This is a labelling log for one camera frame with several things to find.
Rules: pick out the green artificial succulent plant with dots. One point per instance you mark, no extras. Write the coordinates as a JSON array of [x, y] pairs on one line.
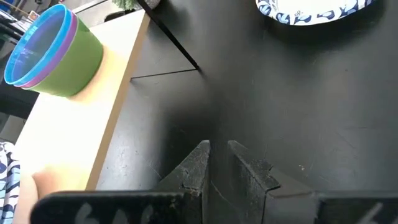
[[124, 3]]

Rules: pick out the black shelf post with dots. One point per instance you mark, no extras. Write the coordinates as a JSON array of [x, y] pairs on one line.
[[168, 32]]

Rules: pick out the black table mat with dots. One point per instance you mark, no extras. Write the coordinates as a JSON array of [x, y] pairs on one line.
[[311, 109]]

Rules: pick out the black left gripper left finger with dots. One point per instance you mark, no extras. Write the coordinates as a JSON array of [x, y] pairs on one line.
[[194, 174]]

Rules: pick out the teal plastic bowl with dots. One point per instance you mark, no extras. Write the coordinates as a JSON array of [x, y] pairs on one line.
[[34, 46]]

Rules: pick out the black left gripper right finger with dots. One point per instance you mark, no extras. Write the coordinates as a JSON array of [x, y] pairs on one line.
[[245, 186]]

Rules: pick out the wooden shelf board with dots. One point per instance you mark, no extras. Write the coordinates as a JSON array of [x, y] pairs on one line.
[[68, 133]]

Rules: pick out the green plastic bowl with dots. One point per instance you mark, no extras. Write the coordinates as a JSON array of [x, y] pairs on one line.
[[77, 68]]

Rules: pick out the magenta plastic bowl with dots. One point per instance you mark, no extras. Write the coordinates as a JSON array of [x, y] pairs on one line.
[[58, 59]]

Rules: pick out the blue patterned paper plate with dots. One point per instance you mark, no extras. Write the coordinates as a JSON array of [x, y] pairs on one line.
[[7, 186], [311, 9]]

